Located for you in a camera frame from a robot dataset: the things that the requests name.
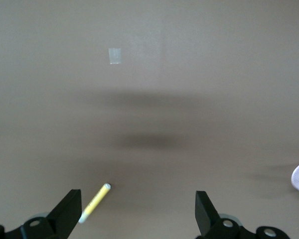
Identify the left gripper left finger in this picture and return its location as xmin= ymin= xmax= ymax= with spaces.
xmin=4 ymin=189 xmax=83 ymax=239

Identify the yellow pen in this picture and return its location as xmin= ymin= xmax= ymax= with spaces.
xmin=78 ymin=183 xmax=112 ymax=224

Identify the small clear tape piece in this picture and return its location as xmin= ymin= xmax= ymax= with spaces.
xmin=108 ymin=47 xmax=122 ymax=65

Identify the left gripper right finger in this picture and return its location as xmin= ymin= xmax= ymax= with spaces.
xmin=195 ymin=190 xmax=258 ymax=239

